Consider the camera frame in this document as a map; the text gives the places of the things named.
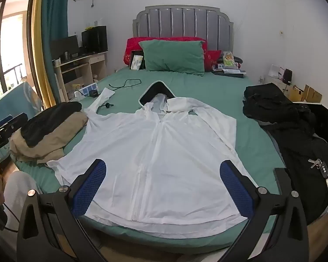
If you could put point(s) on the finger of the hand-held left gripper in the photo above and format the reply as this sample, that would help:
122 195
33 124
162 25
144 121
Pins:
2 120
17 121

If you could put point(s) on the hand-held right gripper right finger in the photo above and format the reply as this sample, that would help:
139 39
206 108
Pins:
236 188

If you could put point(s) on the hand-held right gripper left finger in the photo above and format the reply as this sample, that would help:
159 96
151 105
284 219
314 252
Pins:
90 185

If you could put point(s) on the white hooded jacket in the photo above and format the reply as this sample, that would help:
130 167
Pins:
158 169

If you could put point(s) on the blue cloth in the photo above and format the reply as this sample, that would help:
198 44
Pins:
21 98

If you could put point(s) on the tan pants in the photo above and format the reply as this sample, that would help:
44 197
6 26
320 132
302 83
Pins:
52 142

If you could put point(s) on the black jacket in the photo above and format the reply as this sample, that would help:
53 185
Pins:
295 152

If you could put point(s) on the white power strip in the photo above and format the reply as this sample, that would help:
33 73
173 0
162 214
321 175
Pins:
84 90

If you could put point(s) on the balcony window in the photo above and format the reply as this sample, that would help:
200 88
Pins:
11 46

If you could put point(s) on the yellow curtain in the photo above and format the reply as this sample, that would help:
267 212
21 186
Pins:
37 46

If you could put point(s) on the black charger adapter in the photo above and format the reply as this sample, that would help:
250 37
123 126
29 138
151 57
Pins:
93 93

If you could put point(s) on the silver keys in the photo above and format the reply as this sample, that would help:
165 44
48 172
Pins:
314 163

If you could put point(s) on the wooden computer desk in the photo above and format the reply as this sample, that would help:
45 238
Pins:
83 68

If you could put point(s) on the black car key fob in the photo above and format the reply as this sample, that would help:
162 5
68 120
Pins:
323 169

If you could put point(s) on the black monitor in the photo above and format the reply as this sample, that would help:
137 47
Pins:
64 45

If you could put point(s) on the bed with green sheet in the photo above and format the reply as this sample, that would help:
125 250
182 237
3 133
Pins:
207 87

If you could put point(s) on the teal curtain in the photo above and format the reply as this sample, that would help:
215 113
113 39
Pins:
53 19

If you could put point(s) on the cardboard box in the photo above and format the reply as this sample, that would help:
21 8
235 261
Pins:
295 94
313 94

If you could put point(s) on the black computer tower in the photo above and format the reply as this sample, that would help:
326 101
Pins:
94 39

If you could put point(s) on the white paper box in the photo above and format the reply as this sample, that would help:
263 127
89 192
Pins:
274 71

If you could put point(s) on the black speaker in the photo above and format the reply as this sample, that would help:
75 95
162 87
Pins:
287 76

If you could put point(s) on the snack bag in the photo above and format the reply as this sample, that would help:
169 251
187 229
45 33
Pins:
229 60

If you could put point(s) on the small red pillow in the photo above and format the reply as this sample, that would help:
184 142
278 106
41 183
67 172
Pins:
211 60

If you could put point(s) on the wet wipes pack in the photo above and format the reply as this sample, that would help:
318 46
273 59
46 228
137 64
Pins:
138 62

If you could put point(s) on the large red pillow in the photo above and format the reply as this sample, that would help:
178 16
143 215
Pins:
134 46

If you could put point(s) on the black tablet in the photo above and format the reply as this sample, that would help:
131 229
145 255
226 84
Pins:
138 52

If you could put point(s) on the green pillow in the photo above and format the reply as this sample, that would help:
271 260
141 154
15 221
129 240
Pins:
172 57

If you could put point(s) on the grey padded headboard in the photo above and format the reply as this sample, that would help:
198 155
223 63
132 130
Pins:
183 21

